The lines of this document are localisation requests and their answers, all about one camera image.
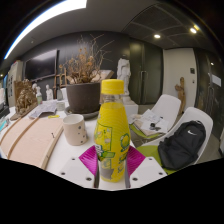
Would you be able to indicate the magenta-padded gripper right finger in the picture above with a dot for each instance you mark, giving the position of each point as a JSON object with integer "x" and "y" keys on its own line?
{"x": 146, "y": 170}

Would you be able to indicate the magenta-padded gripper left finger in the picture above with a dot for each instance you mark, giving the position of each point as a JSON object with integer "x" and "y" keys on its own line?
{"x": 75, "y": 170}

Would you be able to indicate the yellow drink bottle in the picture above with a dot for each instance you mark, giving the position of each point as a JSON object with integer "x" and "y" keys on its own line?
{"x": 111, "y": 123}

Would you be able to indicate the white dotted cup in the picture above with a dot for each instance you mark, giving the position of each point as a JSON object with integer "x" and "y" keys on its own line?
{"x": 75, "y": 131}

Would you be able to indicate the black backpack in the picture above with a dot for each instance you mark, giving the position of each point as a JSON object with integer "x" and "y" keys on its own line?
{"x": 181, "y": 145}

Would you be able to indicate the stack of papers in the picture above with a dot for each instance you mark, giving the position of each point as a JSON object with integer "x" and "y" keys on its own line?
{"x": 148, "y": 121}

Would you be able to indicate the light wooden curved panel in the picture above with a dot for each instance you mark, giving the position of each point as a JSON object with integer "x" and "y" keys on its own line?
{"x": 30, "y": 140}

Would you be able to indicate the grey plant saucer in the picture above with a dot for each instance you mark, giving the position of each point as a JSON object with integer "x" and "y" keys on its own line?
{"x": 87, "y": 115}

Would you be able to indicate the small yellow tag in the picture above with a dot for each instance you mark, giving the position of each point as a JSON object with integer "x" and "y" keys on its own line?
{"x": 53, "y": 116}

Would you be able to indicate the small white cup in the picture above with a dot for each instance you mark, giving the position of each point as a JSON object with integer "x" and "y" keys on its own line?
{"x": 60, "y": 106}

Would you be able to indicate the printed paper sheets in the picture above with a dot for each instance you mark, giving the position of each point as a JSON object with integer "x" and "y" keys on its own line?
{"x": 43, "y": 108}

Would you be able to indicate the dried plant in brown pot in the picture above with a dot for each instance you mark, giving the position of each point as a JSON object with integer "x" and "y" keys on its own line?
{"x": 83, "y": 96}

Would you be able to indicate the white chair with backpack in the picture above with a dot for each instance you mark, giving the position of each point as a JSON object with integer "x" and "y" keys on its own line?
{"x": 196, "y": 115}

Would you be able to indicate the small white figurine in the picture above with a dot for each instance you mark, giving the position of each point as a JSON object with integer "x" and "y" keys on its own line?
{"x": 36, "y": 88}
{"x": 49, "y": 92}

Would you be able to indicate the slim wooden figure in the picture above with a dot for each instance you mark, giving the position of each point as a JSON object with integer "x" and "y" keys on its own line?
{"x": 181, "y": 95}

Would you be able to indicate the teal plastic packet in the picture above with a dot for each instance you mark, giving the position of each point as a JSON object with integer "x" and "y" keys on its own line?
{"x": 3, "y": 125}

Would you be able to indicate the brown wood carving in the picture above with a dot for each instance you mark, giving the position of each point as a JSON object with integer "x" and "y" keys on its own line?
{"x": 25, "y": 98}

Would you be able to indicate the small wooden easel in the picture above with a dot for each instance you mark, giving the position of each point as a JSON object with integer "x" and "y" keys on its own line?
{"x": 59, "y": 83}

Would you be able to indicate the tall white statue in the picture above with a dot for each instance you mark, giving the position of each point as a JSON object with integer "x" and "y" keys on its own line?
{"x": 124, "y": 75}

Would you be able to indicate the dark double door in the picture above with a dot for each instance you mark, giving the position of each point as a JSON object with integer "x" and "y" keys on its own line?
{"x": 146, "y": 71}

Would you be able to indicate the round ceiling spotlight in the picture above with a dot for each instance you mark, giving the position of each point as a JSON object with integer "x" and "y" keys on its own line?
{"x": 157, "y": 36}
{"x": 193, "y": 30}

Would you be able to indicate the white statue pedestal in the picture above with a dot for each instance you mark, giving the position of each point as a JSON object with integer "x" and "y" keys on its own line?
{"x": 131, "y": 107}

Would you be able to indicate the black wall screen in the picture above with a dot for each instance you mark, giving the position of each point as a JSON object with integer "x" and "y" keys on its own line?
{"x": 40, "y": 65}

